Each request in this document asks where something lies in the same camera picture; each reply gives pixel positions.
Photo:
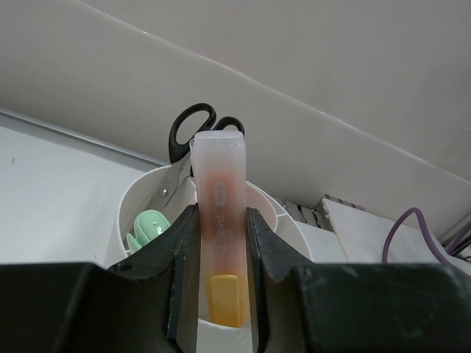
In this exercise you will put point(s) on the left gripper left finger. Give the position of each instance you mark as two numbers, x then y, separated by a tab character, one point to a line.
148	302

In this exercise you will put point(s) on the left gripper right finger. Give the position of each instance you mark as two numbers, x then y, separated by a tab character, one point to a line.
300	306

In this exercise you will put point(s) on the green highlighter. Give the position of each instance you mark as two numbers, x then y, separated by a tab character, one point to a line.
147	226

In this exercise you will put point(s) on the orange pink highlighter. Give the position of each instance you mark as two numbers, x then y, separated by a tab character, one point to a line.
218	160

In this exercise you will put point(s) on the black handled scissors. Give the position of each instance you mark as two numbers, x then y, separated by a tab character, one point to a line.
179	153

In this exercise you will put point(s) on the white round divided container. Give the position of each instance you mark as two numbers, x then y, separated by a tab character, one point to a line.
210	337

